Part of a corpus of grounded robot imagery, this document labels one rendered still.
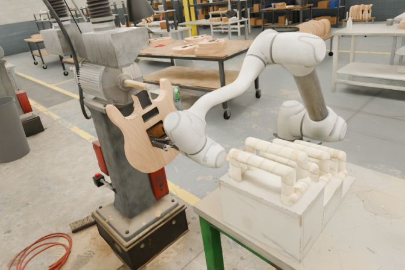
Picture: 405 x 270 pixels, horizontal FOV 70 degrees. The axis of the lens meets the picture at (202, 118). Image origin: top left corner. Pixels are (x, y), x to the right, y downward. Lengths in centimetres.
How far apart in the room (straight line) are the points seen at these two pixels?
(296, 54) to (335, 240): 69
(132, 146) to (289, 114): 92
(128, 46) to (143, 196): 116
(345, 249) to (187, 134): 58
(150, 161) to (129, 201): 69
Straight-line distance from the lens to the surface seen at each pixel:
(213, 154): 107
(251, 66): 128
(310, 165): 92
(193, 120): 101
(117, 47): 125
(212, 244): 119
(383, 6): 1220
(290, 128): 178
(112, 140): 182
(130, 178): 198
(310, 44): 124
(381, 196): 119
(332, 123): 167
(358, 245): 99
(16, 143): 426
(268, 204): 83
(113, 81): 157
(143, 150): 137
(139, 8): 142
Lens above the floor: 163
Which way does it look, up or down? 23 degrees down
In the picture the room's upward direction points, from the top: 7 degrees counter-clockwise
